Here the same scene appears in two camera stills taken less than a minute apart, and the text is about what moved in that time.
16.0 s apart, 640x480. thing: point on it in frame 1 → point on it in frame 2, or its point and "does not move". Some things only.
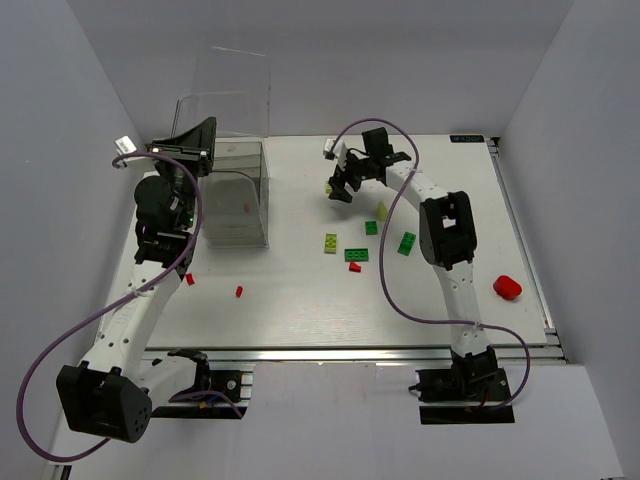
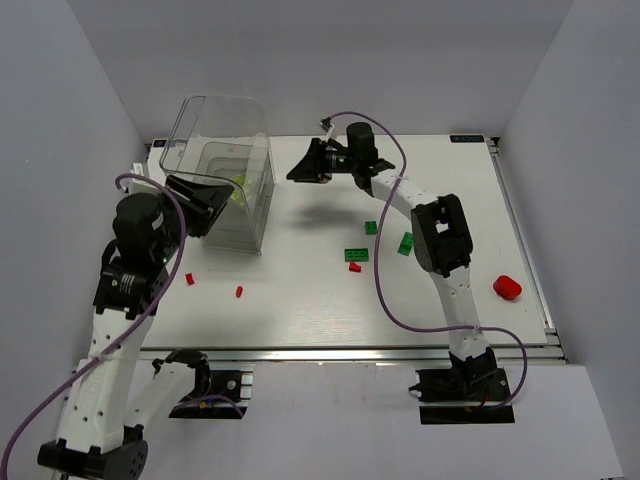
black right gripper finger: x=339 y=192 → x=310 y=169
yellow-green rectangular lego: x=330 y=243 → x=235 y=195
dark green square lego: x=371 y=227 does not move
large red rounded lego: x=506 y=288 does not move
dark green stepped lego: x=407 y=243 does not move
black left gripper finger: x=200 y=137 → x=209 y=201
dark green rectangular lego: x=356 y=255 does not move
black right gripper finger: x=336 y=181 → x=319 y=154
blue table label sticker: x=467 y=138 does not move
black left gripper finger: x=200 y=165 → x=199 y=193
